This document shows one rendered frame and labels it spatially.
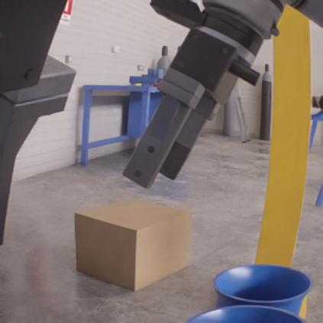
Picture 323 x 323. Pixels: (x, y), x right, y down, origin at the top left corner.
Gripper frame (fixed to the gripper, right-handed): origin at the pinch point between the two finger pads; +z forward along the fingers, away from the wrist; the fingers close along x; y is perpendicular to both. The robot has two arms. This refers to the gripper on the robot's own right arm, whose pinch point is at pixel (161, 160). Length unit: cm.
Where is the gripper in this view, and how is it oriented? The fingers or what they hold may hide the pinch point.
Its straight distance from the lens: 50.4
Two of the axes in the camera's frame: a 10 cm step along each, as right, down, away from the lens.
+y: 8.6, 4.8, -1.7
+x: 2.0, 0.0, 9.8
